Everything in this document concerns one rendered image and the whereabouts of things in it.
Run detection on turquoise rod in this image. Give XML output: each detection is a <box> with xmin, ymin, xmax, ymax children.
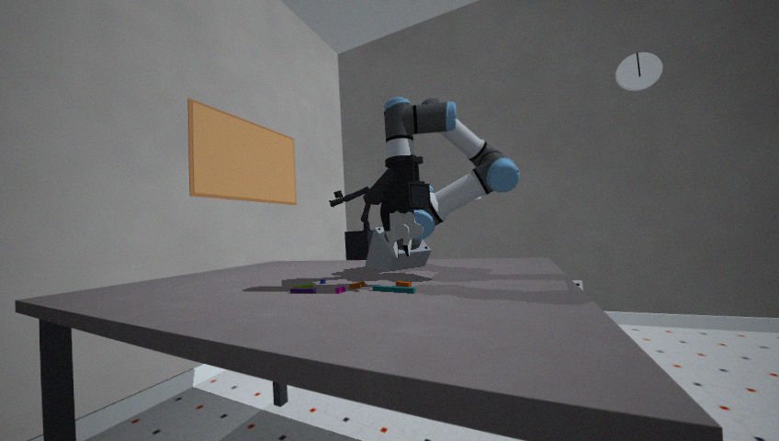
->
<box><xmin>372</xmin><ymin>286</ymin><xmax>416</xmax><ymax>293</ymax></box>

